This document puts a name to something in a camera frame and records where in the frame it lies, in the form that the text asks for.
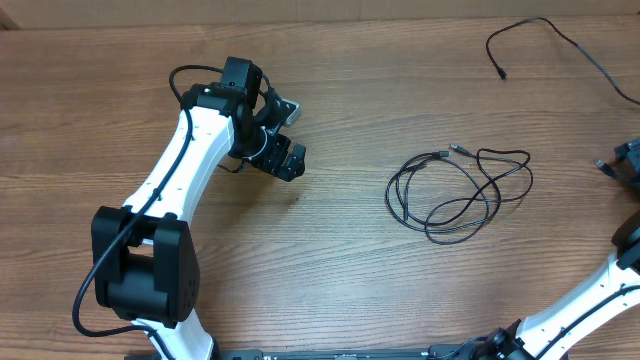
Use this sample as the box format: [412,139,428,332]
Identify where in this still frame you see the thin black USB-C cable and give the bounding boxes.
[384,143,535,245]

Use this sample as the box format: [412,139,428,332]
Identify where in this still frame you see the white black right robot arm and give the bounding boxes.
[470,213,639,360]

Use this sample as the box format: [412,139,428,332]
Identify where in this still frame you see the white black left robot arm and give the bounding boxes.
[72,57,306,359]

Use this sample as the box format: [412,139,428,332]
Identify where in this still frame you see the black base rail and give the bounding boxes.
[124,342,481,360]

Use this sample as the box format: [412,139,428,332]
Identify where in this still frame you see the cardboard wall panel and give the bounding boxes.
[1,0,639,30]

